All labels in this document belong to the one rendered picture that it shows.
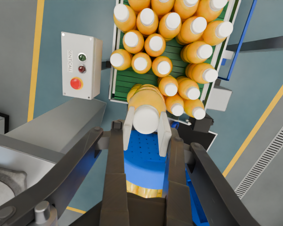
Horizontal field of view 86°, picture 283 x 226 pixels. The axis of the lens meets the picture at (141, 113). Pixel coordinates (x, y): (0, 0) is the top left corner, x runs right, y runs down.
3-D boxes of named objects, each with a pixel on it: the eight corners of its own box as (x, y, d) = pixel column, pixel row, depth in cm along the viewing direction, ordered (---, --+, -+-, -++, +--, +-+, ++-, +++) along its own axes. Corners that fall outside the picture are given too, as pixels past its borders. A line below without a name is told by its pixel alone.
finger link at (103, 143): (118, 154, 15) (87, 149, 15) (125, 130, 19) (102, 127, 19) (120, 140, 14) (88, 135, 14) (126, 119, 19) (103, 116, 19)
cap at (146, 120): (154, 102, 23) (154, 104, 21) (161, 124, 24) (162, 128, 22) (130, 109, 24) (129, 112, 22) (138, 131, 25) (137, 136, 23)
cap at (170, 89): (177, 83, 50) (178, 84, 48) (175, 95, 51) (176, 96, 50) (165, 82, 50) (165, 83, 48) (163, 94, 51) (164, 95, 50)
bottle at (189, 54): (198, 60, 64) (216, 60, 47) (181, 64, 65) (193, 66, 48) (196, 42, 62) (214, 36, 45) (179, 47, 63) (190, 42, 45)
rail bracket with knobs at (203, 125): (183, 121, 75) (187, 130, 65) (186, 107, 72) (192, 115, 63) (202, 124, 75) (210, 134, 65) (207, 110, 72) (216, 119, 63)
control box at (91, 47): (75, 89, 62) (62, 95, 52) (76, 36, 55) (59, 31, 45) (99, 93, 62) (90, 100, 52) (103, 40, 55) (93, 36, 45)
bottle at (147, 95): (156, 80, 40) (161, 89, 22) (163, 105, 42) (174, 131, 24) (131, 89, 41) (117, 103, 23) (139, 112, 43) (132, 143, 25)
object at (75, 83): (71, 88, 51) (69, 88, 50) (71, 77, 50) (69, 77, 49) (81, 89, 51) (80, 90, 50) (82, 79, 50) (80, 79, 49)
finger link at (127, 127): (126, 151, 16) (120, 150, 16) (132, 124, 23) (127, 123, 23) (130, 126, 15) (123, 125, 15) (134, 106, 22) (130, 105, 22)
